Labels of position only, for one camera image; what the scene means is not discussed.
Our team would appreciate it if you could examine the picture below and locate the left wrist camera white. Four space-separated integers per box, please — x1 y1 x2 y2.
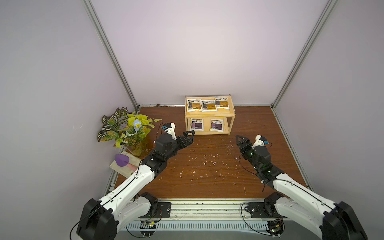
163 123 177 140

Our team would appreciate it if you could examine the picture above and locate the purple makeup sponge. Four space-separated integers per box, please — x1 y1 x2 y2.
115 154 130 167

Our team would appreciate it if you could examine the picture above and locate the right black base cable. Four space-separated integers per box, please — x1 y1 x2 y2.
239 202 284 237

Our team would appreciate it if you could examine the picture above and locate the black base cable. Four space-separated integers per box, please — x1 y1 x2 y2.
123 209 164 240
239 202 284 237

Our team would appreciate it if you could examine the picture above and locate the light wooden two-tier shelf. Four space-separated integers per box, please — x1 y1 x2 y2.
185 95 236 135

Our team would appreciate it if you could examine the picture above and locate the artificial green potted plant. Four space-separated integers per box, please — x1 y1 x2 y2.
97 107 161 157

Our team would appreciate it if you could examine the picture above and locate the purple coffee bag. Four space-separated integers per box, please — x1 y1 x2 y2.
190 119 204 131
210 119 224 133

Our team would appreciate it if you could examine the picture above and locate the right controller board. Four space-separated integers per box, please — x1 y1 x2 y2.
267 219 285 238

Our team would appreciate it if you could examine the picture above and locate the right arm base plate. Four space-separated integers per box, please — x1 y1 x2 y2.
244 202 281 219

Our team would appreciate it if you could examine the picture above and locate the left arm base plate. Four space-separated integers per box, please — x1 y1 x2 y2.
141 202 172 219

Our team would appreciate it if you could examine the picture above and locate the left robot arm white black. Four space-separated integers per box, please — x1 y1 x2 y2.
72 129 195 240

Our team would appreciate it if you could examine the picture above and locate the aluminium front rail frame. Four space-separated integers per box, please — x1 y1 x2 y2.
78 197 346 240

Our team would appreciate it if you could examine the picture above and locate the controller board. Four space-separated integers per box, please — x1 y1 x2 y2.
267 219 285 238
139 221 158 238

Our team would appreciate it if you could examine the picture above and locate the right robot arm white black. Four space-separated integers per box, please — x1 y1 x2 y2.
236 135 368 240

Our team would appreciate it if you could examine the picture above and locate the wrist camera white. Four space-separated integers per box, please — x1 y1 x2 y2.
163 123 177 140
252 135 270 149

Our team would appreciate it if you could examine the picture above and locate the left black base cable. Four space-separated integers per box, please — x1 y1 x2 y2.
123 209 164 240

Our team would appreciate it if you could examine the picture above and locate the left controller board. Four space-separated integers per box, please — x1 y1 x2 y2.
139 221 158 238

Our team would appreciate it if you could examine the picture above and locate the yellow coffee bag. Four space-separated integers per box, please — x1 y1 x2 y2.
215 97 230 110
201 100 217 113
187 99 202 112

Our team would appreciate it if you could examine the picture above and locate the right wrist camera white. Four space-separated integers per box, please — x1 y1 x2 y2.
252 135 270 149

